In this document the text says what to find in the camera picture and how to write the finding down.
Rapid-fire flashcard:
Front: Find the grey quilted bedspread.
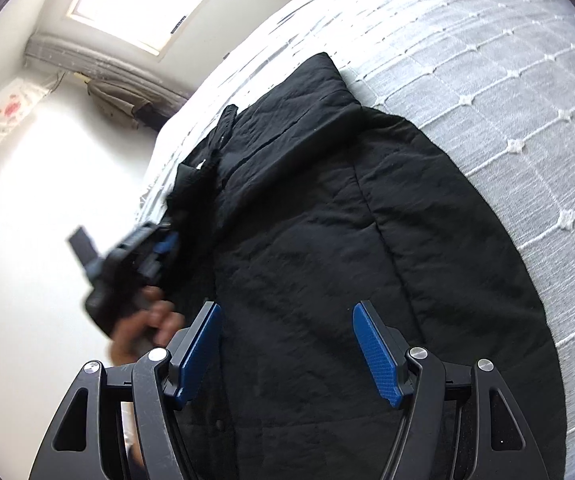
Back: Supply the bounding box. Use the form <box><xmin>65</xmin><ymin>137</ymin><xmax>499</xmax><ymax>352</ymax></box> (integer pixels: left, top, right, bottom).
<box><xmin>138</xmin><ymin>0</ymin><xmax>575</xmax><ymax>479</ymax></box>

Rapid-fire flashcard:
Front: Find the grey star-pattern curtain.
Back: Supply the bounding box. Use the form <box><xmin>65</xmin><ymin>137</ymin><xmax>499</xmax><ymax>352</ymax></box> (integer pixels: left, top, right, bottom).
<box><xmin>25</xmin><ymin>32</ymin><xmax>188</xmax><ymax>132</ymax></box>

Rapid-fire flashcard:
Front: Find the olive hanging garment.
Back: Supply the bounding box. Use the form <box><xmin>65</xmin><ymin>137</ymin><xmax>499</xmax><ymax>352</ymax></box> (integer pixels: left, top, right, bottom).
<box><xmin>86</xmin><ymin>79</ymin><xmax>152</xmax><ymax>129</ymax></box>

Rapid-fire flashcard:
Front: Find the white wall poster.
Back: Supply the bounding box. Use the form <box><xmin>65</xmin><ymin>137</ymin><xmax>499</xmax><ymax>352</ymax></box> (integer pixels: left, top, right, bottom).
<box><xmin>0</xmin><ymin>77</ymin><xmax>51</xmax><ymax>144</ymax></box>

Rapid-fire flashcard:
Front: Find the person's left hand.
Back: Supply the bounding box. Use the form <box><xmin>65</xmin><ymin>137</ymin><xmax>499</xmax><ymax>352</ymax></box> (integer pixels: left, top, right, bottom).
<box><xmin>108</xmin><ymin>286</ymin><xmax>185</xmax><ymax>366</ymax></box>

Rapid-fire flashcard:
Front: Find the black padded jacket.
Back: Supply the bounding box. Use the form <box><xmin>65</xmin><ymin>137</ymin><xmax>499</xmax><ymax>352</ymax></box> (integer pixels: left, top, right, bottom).
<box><xmin>165</xmin><ymin>53</ymin><xmax>567</xmax><ymax>479</ymax></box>

